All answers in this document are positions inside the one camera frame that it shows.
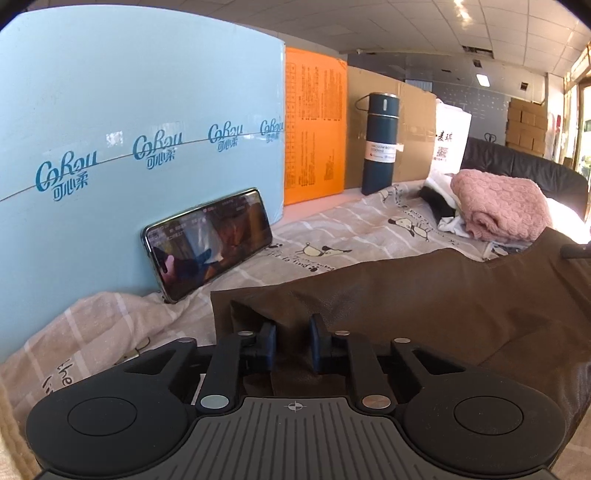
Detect stack of cardboard boxes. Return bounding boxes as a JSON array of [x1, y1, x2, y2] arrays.
[[505, 96, 549, 156]]

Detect printed checked bed sheet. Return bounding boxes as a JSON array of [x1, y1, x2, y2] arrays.
[[0, 179, 513, 464]]

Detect black smartphone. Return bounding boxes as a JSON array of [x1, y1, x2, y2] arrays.
[[140, 187, 274, 304]]

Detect pink knitted blanket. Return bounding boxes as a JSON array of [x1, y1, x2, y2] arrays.
[[450, 169, 554, 243]]

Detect brown garment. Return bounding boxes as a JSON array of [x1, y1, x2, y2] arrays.
[[210, 228, 591, 445]]

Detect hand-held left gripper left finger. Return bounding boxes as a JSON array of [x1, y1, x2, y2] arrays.
[[124, 321, 278, 416]]

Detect orange cardboard box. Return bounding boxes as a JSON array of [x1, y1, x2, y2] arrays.
[[282, 46, 349, 208]]

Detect white paper bag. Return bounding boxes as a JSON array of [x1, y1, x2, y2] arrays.
[[431, 97, 473, 175]]

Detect large light blue carton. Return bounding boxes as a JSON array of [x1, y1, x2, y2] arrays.
[[0, 9, 286, 366]]

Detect dark blue vacuum bottle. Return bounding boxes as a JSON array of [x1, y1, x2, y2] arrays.
[[354, 91, 403, 196]]

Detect beige fuzzy blanket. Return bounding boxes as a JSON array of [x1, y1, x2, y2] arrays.
[[0, 390, 29, 480]]

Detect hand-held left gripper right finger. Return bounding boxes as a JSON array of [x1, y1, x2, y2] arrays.
[[309, 313, 463, 412]]

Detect black leather sofa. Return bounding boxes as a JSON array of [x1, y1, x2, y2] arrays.
[[460, 137, 591, 232]]

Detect white and black clothes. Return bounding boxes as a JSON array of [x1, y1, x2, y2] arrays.
[[417, 169, 527, 260]]

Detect brown cardboard box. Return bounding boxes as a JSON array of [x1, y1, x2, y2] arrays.
[[344, 65, 439, 190]]

